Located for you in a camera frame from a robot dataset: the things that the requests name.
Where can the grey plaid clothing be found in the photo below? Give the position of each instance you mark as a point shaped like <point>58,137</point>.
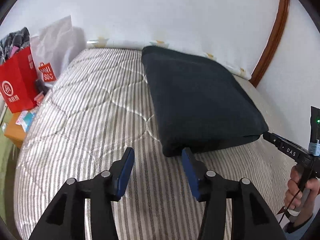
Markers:
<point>13,43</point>

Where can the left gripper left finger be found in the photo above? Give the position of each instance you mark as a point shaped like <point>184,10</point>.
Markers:
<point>64,218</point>

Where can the teal white small box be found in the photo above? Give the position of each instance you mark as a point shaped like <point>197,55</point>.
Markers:
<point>27,120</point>

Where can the brown wooden door frame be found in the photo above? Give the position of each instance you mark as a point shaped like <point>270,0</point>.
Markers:
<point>272,43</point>

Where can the white Miniso plastic bag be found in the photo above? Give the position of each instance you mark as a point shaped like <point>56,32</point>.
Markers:
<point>54,47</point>

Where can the person's right hand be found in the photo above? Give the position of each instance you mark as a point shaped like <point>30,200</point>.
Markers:
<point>293,197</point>

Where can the green bed sheet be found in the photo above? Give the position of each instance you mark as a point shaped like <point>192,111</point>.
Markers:
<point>9,154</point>

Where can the wooden nightstand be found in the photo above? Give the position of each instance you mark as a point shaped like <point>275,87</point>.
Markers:
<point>15,132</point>

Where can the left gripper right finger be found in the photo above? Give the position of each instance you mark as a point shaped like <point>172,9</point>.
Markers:
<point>251,216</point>

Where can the pink white small packet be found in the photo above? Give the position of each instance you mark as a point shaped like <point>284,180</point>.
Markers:
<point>21,117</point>

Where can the pink tape roll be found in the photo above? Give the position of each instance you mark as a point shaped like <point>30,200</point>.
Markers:
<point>39,98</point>

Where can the red paper shopping bag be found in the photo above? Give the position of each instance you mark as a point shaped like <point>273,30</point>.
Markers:
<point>18,81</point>

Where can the black sweatshirt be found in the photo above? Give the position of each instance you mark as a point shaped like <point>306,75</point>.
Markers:
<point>198,103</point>

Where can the striped quilted mattress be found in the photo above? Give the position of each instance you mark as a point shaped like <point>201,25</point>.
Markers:
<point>101,105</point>

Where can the white patterned rolled mat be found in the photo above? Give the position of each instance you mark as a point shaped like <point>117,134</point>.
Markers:
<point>138,45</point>

